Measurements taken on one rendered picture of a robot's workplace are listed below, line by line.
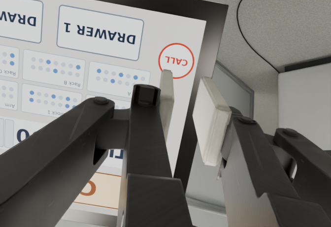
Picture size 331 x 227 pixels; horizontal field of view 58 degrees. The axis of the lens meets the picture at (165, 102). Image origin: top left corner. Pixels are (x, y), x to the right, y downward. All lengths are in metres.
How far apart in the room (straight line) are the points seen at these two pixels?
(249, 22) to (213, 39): 1.56
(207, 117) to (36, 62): 0.26
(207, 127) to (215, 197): 1.87
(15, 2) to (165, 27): 0.16
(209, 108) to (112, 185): 0.27
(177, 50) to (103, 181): 0.19
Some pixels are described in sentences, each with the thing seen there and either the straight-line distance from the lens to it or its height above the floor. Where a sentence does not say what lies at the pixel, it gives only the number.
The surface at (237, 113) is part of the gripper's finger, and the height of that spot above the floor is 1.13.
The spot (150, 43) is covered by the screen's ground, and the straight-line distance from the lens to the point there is 0.34.
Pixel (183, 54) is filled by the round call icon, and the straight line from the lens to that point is 0.34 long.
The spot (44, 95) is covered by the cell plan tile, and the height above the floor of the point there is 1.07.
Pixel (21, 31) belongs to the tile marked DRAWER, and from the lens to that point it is 0.38.
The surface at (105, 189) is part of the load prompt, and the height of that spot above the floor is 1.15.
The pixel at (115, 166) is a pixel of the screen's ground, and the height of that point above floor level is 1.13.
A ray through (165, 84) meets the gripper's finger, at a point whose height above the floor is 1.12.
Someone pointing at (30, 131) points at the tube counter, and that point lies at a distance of 0.40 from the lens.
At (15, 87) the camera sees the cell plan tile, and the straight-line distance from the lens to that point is 0.39.
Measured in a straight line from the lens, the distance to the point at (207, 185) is 1.95.
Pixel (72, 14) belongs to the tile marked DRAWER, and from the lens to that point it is 0.35.
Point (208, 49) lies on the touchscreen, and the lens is 0.34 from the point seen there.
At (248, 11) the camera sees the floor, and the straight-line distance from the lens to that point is 1.82.
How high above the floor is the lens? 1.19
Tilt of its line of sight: 23 degrees down
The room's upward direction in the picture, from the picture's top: 171 degrees counter-clockwise
